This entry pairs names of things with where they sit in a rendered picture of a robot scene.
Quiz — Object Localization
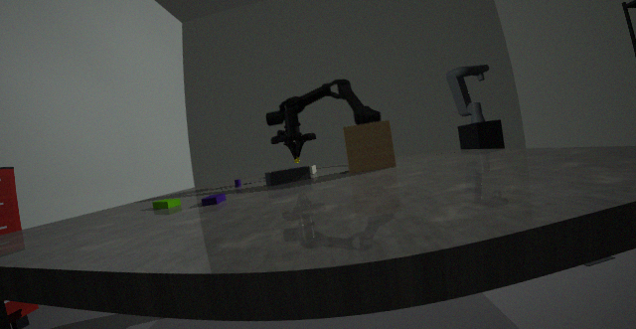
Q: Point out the green rectangular block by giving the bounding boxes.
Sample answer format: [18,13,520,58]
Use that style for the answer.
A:
[152,199,181,209]

